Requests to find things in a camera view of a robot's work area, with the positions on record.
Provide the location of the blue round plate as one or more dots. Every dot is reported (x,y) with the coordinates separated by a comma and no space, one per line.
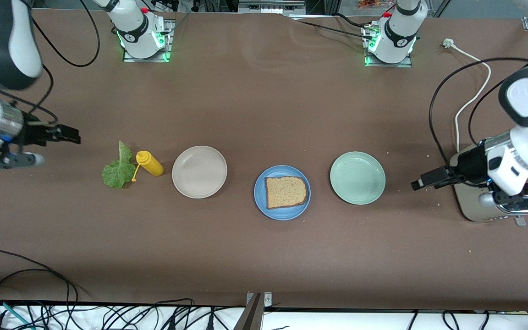
(282,214)

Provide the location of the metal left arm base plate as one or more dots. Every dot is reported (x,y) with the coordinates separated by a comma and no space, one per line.
(390,65)

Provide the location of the brown bread slice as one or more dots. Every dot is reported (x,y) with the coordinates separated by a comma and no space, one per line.
(286,192)

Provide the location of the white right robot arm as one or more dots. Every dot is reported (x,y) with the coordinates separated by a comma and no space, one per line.
(2,46)

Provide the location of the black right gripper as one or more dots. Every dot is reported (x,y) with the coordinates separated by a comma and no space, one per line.
(34,134)

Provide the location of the orange snack packet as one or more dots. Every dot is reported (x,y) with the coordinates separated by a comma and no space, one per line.
(369,3)

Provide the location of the white lower shelf board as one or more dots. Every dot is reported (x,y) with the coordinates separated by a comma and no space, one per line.
(337,323)

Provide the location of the grey power strip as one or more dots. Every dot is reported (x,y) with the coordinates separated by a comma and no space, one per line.
(271,7)

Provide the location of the aluminium profile post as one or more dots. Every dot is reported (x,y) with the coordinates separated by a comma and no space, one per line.
(252,316)

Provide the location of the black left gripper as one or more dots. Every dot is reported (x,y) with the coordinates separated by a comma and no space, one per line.
(466,166)

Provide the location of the beige chrome toaster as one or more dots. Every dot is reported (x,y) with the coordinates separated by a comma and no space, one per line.
(470,208)

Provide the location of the green lettuce leaf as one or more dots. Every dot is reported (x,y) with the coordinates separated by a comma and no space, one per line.
(117,174)

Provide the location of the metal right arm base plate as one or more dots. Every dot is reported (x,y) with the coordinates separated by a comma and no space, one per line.
(168,43)

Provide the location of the beige round plate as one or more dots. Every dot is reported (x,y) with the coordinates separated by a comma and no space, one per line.
(200,172)

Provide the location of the yellow mustard squeeze bottle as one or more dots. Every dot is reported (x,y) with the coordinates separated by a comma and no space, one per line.
(151,165)

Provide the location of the pale green round plate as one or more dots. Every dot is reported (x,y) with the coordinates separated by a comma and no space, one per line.
(358,178)

